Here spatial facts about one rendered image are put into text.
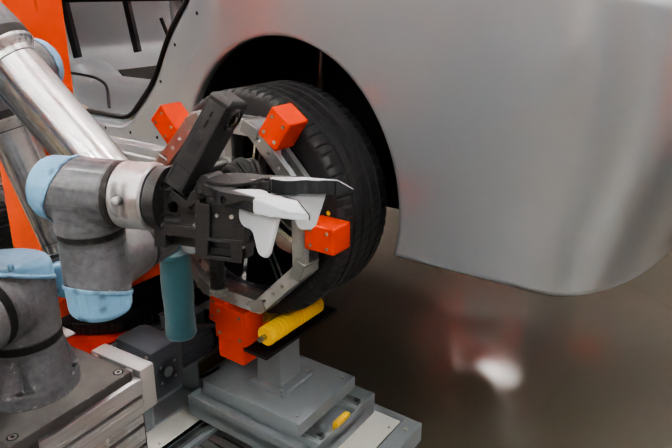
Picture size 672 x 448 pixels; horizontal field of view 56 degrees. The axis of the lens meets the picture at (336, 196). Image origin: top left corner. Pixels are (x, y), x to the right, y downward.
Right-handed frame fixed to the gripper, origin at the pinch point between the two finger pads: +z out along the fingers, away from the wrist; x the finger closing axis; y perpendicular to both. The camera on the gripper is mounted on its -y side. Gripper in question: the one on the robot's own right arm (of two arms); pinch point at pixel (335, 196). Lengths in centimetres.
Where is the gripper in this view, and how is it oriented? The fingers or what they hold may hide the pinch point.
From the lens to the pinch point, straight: 63.4
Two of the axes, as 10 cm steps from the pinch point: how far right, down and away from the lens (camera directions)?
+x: -2.9, 1.6, -9.4
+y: -0.4, 9.8, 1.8
